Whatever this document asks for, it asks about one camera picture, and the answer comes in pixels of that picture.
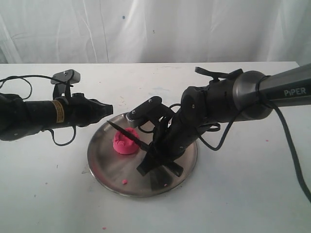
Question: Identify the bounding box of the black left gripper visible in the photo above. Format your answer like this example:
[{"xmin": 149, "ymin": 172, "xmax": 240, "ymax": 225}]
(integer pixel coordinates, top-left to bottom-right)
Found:
[{"xmin": 52, "ymin": 93, "xmax": 114, "ymax": 128}]

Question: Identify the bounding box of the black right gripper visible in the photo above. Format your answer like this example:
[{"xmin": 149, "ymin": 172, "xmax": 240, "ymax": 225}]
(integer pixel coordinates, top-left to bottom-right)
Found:
[{"xmin": 137, "ymin": 106, "xmax": 207, "ymax": 176}]

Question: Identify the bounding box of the black knife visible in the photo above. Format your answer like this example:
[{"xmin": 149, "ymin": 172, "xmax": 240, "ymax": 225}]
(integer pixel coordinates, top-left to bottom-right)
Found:
[{"xmin": 107, "ymin": 121, "xmax": 184, "ymax": 177}]

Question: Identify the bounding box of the pink dough lump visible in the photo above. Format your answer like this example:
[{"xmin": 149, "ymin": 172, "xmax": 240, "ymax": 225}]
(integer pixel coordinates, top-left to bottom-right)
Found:
[{"xmin": 113, "ymin": 131, "xmax": 139, "ymax": 155}]

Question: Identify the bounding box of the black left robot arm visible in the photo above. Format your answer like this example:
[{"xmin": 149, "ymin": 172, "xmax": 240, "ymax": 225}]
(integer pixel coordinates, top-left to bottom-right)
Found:
[{"xmin": 0, "ymin": 93, "xmax": 113, "ymax": 141}]

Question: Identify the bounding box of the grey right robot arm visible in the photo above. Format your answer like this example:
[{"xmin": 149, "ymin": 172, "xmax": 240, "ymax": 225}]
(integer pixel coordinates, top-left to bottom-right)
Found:
[{"xmin": 132, "ymin": 65, "xmax": 311, "ymax": 176}]

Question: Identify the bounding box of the round stainless steel plate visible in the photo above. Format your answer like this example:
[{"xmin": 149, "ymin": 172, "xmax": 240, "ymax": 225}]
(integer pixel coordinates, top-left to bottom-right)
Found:
[{"xmin": 87, "ymin": 122, "xmax": 198, "ymax": 198}]

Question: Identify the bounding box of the clear tape piece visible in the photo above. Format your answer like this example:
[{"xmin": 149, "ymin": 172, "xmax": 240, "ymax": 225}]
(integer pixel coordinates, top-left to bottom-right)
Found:
[{"xmin": 81, "ymin": 164, "xmax": 91, "ymax": 174}]

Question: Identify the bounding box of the white plastic backdrop curtain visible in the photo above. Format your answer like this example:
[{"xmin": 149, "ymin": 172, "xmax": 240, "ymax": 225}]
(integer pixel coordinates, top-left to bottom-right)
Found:
[{"xmin": 0, "ymin": 0, "xmax": 311, "ymax": 65}]

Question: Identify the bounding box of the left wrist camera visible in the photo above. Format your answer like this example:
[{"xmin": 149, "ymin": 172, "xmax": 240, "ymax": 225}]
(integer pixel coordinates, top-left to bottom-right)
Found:
[{"xmin": 51, "ymin": 69, "xmax": 81, "ymax": 84}]

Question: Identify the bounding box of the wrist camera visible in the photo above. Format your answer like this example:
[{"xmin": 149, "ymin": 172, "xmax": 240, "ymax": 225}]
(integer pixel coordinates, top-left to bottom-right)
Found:
[
  {"xmin": 51, "ymin": 69, "xmax": 81, "ymax": 84},
  {"xmin": 125, "ymin": 96, "xmax": 172, "ymax": 128}
]

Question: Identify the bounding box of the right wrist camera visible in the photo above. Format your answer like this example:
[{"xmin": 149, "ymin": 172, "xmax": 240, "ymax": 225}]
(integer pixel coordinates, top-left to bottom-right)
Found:
[{"xmin": 125, "ymin": 96, "xmax": 172, "ymax": 128}]

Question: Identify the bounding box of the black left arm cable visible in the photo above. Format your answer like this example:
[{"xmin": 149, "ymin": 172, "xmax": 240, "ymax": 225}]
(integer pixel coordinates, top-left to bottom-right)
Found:
[{"xmin": 0, "ymin": 75, "xmax": 78, "ymax": 147}]

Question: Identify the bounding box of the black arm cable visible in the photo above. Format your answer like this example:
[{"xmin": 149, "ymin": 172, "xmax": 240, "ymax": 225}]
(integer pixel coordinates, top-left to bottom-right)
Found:
[
  {"xmin": 0, "ymin": 75, "xmax": 78, "ymax": 147},
  {"xmin": 194, "ymin": 67, "xmax": 311, "ymax": 204}
]

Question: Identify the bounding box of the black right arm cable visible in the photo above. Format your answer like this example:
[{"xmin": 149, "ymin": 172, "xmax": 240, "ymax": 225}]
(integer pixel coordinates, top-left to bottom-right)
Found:
[{"xmin": 194, "ymin": 67, "xmax": 311, "ymax": 204}]

